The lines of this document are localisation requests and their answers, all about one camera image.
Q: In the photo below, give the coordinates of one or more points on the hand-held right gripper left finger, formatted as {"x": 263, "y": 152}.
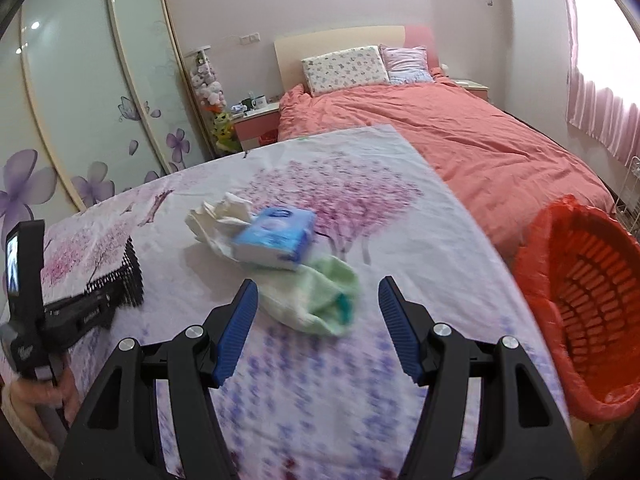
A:
{"x": 235, "y": 330}

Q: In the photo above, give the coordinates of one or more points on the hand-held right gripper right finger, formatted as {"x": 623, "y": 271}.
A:
{"x": 400, "y": 330}

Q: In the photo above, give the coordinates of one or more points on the light green cloth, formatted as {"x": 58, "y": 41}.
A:
{"x": 320, "y": 290}

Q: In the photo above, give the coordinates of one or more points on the blue tissue packet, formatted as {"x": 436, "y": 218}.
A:
{"x": 275, "y": 237}

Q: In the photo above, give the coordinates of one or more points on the white tissue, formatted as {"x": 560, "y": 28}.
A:
{"x": 215, "y": 215}

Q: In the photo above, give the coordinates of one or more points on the red plastic basket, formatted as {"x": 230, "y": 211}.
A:
{"x": 600, "y": 300}

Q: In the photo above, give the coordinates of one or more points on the person's left forearm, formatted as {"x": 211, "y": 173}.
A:
{"x": 25, "y": 440}

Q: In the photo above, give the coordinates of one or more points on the person's left hand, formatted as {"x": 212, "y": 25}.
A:
{"x": 35, "y": 395}

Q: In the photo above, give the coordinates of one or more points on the small red bin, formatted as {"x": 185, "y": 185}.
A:
{"x": 269, "y": 138}

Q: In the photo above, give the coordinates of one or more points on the green yellow plush toy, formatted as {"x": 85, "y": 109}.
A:
{"x": 224, "y": 132}

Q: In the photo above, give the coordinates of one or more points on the bed with pink cover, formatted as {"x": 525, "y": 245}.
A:
{"x": 450, "y": 135}

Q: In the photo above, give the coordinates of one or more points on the pink and white nightstand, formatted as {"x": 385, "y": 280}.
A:
{"x": 255, "y": 125}
{"x": 472, "y": 89}

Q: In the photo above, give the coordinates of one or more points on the white mug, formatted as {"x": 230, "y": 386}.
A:
{"x": 258, "y": 102}

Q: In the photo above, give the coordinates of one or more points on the floral glass wardrobe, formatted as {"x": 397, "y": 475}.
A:
{"x": 75, "y": 85}

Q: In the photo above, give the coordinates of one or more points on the hanging plush toy stack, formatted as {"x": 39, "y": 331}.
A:
{"x": 207, "y": 85}

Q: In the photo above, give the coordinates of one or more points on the pink striped pillow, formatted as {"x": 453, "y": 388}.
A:
{"x": 407, "y": 65}

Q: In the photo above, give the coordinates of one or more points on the white floral pillow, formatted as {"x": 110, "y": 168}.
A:
{"x": 345, "y": 70}

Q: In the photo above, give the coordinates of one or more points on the pink curtain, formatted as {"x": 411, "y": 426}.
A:
{"x": 600, "y": 100}

